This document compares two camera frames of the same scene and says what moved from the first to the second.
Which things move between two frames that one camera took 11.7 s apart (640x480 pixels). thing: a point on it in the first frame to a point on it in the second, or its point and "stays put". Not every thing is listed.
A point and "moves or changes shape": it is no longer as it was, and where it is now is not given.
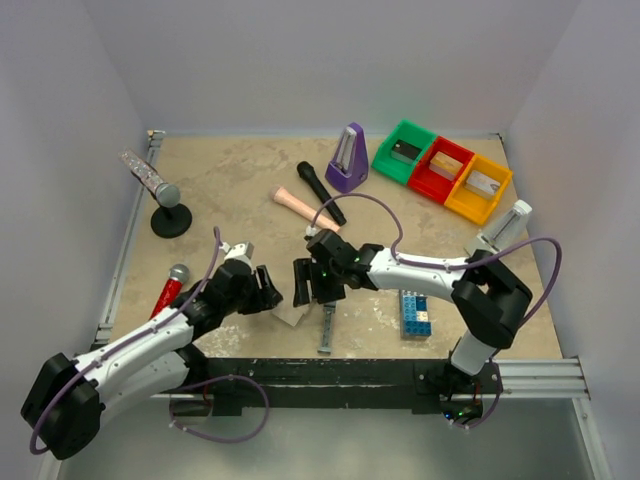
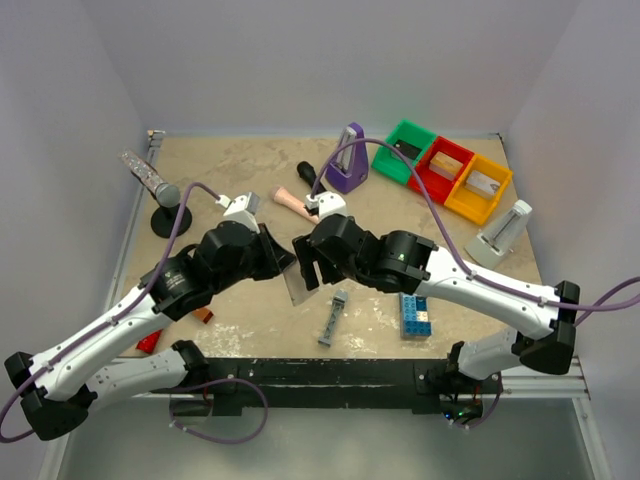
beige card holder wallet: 289,313 moves or changes shape
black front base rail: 329,386 stays put
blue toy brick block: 414,314 stays put
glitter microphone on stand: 167,194 stays put
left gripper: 256,291 to 270,248
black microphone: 306,170 stays put
